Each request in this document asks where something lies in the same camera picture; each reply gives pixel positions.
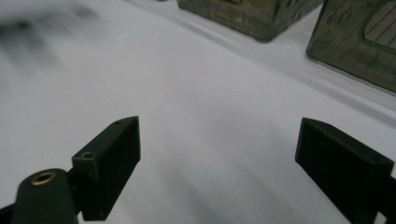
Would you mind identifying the translucent brown plastic bin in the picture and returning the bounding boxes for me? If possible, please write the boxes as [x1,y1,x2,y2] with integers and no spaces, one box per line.
[305,0,396,94]
[177,0,325,43]

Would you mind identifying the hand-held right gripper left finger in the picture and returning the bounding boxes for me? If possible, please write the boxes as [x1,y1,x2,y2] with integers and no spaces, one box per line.
[71,116,142,222]

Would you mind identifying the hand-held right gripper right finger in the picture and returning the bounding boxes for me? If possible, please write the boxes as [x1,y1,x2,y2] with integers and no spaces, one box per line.
[294,117,395,224]

